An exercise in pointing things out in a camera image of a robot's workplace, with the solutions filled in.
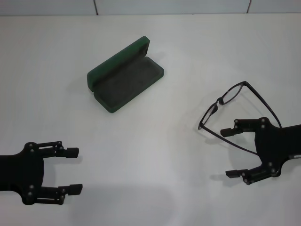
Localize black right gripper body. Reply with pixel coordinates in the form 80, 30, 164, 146
254, 117, 301, 178

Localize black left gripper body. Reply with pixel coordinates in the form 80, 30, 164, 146
0, 142, 46, 205

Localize black glasses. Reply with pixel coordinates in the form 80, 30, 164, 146
198, 81, 283, 156

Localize green glasses case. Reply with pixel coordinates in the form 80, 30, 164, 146
87, 35, 165, 114

